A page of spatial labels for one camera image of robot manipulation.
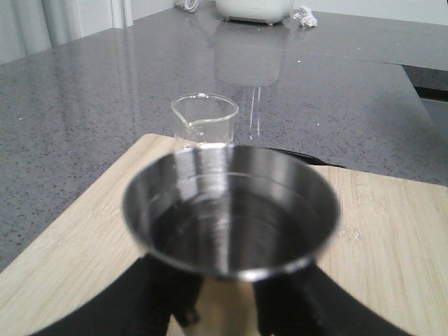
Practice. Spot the black cutting board handle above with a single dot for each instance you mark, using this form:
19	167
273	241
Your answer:
310	160

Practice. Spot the light wooden cutting board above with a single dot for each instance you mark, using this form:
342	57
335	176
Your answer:
390	251

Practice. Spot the clear glass beaker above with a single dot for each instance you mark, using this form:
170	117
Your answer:
203	118

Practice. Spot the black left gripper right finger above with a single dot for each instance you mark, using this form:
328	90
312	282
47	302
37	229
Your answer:
307	301

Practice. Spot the crumpled white paper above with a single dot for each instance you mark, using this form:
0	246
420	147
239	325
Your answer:
304	17

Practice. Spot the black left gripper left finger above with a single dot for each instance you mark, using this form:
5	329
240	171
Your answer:
139	302

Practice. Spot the steel double jigger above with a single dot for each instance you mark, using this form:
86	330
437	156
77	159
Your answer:
232	232

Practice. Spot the white appliance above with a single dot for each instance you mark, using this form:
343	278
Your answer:
269	12

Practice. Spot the grey curtain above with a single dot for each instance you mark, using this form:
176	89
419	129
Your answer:
29	27

